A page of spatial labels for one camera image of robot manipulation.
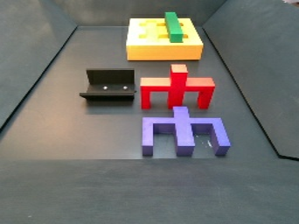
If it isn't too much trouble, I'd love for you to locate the yellow slotted board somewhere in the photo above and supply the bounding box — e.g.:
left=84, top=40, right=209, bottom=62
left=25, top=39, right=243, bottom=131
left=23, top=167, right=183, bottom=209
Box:
left=125, top=18, right=203, bottom=60

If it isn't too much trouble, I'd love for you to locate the purple fork-shaped block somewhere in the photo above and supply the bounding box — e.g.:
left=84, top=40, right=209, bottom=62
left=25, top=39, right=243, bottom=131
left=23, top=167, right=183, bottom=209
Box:
left=141, top=107, right=229, bottom=157

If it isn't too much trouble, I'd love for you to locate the red fork-shaped block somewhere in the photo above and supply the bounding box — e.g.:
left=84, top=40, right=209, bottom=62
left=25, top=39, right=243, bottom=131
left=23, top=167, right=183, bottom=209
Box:
left=140, top=64, right=216, bottom=109

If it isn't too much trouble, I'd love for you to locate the green long block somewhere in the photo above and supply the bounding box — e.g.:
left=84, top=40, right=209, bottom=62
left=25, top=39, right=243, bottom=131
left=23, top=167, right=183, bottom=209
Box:
left=164, top=12, right=183, bottom=43

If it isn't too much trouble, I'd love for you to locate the black angle bracket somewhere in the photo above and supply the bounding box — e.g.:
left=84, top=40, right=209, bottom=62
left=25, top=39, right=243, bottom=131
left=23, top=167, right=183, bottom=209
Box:
left=79, top=68, right=136, bottom=101

